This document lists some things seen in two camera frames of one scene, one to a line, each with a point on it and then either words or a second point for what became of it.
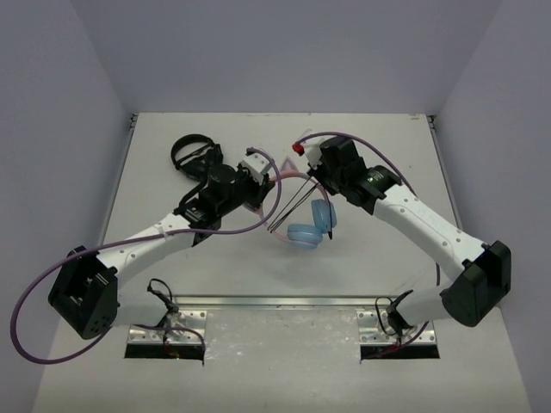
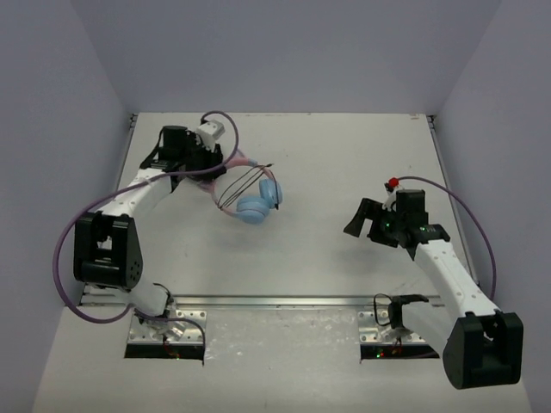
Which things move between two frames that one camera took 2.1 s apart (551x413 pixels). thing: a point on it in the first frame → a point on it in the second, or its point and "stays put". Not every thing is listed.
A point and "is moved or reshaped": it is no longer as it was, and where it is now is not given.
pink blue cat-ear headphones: x=324 y=212 is moved or reshaped
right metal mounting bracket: x=374 y=329 stays put
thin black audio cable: x=330 y=231 is moved or reshaped
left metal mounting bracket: x=182 y=328 stays put
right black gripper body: x=331 y=180 → x=386 y=227
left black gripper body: x=260 y=189 → x=213 y=161
